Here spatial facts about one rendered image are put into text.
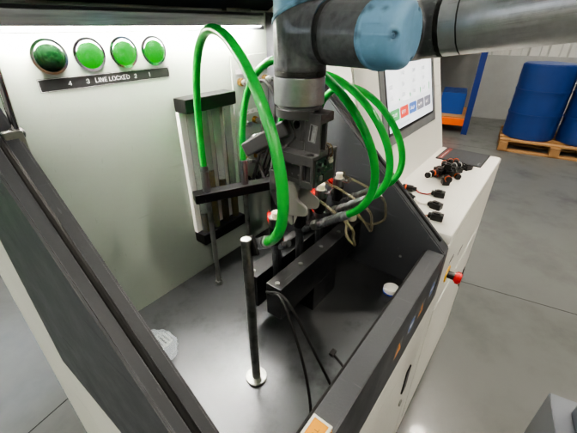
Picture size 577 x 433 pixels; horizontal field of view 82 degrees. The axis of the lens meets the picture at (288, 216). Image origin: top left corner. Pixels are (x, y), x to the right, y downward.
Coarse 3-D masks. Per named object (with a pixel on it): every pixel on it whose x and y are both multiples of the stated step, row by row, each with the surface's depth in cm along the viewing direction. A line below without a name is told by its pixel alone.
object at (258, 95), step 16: (208, 32) 47; (224, 32) 42; (240, 48) 40; (192, 64) 57; (240, 64) 39; (192, 80) 60; (256, 80) 38; (256, 96) 37; (272, 128) 37; (272, 144) 37; (272, 160) 37; (288, 208) 39; (272, 240) 43
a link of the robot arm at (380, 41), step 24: (336, 0) 40; (360, 0) 37; (384, 0) 36; (408, 0) 35; (336, 24) 38; (360, 24) 36; (384, 24) 35; (408, 24) 36; (336, 48) 40; (360, 48) 38; (384, 48) 36; (408, 48) 38
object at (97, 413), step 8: (432, 304) 91; (424, 328) 94; (72, 376) 73; (80, 384) 69; (408, 384) 107; (80, 392) 76; (88, 400) 72; (88, 408) 79; (96, 408) 68; (96, 416) 75; (104, 416) 65; (96, 424) 83; (104, 424) 72; (112, 424) 62; (104, 432) 79; (112, 432) 67; (120, 432) 60
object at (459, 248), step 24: (336, 72) 82; (360, 72) 82; (408, 144) 110; (432, 144) 129; (408, 168) 112; (480, 216) 134; (456, 240) 90; (456, 264) 112; (456, 288) 147; (432, 312) 97; (432, 336) 122
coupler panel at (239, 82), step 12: (252, 60) 84; (240, 72) 82; (264, 72) 88; (240, 84) 82; (264, 84) 90; (240, 96) 84; (252, 108) 89; (252, 120) 90; (252, 132) 92; (252, 156) 95; (252, 168) 96
